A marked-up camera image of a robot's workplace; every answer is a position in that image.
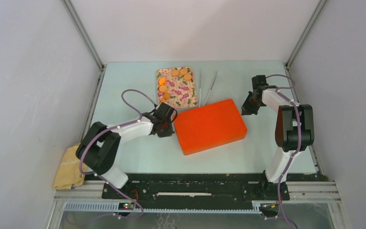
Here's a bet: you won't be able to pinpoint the floral tray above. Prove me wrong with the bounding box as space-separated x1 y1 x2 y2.
156 66 199 109

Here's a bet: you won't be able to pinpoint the round orange cookie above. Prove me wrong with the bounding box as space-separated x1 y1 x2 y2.
183 73 192 81
171 69 180 77
159 85 168 93
179 67 188 75
163 93 171 100

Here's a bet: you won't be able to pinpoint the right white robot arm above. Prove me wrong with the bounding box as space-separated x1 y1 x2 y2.
241 75 315 199

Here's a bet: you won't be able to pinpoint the tan cloth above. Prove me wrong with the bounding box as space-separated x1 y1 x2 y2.
52 143 85 190

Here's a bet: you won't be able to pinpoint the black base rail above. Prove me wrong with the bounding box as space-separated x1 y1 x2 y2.
102 172 290 210

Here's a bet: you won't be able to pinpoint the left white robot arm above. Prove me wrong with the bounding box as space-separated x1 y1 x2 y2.
75 103 177 199

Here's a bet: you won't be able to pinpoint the metal tongs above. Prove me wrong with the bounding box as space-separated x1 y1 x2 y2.
198 69 218 107

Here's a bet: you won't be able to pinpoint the orange tin box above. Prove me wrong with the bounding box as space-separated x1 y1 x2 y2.
178 132 247 156

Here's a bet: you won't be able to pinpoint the orange fish cookie top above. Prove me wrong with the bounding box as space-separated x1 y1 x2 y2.
158 77 166 86

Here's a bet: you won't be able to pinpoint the orange tin lid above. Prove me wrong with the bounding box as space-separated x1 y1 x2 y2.
174 99 247 139

